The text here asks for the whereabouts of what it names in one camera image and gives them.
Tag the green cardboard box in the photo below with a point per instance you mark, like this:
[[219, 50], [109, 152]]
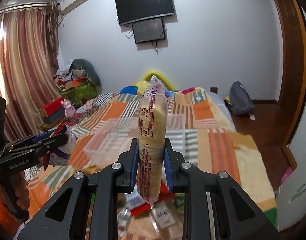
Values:
[[80, 94]]

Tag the grey backpack on floor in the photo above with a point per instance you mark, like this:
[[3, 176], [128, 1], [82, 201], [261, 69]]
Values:
[[240, 101]]

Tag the brown wooden door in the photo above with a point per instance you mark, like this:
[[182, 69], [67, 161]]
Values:
[[293, 87]]

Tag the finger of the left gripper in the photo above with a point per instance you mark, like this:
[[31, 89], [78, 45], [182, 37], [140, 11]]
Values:
[[48, 134], [40, 145]]

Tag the clear plastic storage bin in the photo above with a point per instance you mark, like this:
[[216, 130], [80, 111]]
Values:
[[115, 137]]

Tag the wall mounted black television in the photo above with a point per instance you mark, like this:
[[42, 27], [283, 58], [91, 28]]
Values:
[[129, 11]]

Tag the red and black gift box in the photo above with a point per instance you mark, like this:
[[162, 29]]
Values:
[[52, 111]]

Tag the cake roll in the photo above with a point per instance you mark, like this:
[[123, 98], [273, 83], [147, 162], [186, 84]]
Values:
[[152, 119]]

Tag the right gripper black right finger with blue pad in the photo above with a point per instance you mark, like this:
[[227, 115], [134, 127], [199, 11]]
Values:
[[214, 204]]

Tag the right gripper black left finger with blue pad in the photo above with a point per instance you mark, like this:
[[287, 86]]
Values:
[[86, 205]]

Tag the left hand orange glove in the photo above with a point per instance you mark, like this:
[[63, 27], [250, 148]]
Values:
[[19, 185]]

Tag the pink plush toy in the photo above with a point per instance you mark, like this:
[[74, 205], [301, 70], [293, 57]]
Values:
[[68, 108]]

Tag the pink striped curtain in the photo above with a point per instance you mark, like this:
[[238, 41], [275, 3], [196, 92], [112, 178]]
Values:
[[27, 65]]

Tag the patchwork striped bed blanket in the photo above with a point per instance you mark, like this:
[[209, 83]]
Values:
[[211, 143]]

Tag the small black wall monitor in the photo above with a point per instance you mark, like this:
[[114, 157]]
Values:
[[149, 30]]

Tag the colourful patch pillow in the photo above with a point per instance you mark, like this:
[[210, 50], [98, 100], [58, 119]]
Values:
[[140, 87]]

